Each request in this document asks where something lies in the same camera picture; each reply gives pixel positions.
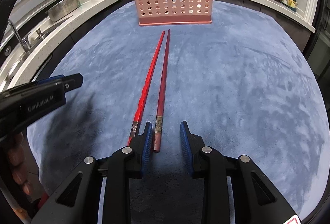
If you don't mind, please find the dark red chopstick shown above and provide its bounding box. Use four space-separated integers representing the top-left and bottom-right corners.
153 29 171 153

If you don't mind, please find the spice jar rack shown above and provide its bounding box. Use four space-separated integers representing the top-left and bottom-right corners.
280 0 297 12

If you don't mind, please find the chrome sink faucet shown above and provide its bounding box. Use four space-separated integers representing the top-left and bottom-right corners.
8 19 44 53

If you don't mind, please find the stainless steel bowl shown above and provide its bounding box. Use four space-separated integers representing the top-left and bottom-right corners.
46 0 80 22

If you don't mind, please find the steel sink basin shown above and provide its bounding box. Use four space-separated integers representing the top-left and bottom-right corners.
1 32 51 91

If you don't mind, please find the blue-grey plush table mat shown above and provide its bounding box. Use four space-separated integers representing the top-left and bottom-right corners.
27 1 329 223

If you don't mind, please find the person's left hand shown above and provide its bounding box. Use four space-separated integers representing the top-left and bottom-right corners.
7 132 34 214

